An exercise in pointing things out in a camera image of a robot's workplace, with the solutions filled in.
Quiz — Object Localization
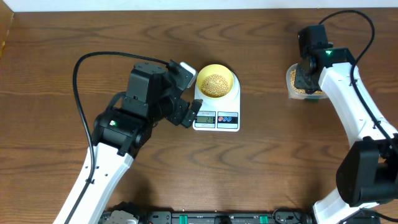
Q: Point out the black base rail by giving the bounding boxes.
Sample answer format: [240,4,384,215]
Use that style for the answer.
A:
[99,210,382,224]

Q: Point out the soybeans in bowl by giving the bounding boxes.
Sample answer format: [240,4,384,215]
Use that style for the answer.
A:
[201,74,229,98]

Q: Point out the soybeans pile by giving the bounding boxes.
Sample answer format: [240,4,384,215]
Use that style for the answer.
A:
[290,69,324,95]

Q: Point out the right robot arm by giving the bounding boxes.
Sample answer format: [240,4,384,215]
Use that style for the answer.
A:
[293,25,397,223]

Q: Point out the clear plastic container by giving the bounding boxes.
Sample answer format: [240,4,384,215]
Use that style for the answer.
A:
[286,63,328,100]

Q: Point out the green tape label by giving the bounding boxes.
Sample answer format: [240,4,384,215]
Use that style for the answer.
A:
[304,98,319,103]

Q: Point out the white digital kitchen scale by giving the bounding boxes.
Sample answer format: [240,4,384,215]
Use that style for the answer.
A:
[193,72,241,132]

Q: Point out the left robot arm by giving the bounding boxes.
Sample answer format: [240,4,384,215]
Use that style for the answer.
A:
[55,61,202,223]

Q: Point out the pale yellow bowl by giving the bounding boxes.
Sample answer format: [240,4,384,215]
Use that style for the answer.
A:
[197,64,234,97]

